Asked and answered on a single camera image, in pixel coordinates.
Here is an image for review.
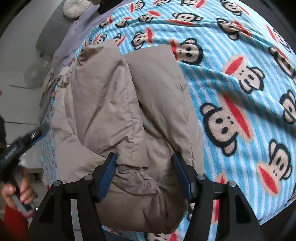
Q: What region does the grey quilted headboard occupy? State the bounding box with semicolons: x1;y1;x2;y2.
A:
36;1;76;58

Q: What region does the person left hand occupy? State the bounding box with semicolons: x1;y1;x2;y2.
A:
1;167;37;210

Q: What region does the round white cushion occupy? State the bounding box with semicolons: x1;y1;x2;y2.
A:
63;0;91;19

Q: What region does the beige quilted down jacket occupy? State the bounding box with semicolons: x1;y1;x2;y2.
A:
52;39;204;233

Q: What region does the black folded garment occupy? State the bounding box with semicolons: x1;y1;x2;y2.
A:
97;0;122;15

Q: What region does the white electric fan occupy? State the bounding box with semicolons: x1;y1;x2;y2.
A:
24;61;50;89

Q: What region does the blue monkey print blanket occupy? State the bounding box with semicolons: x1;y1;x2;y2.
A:
39;0;296;241

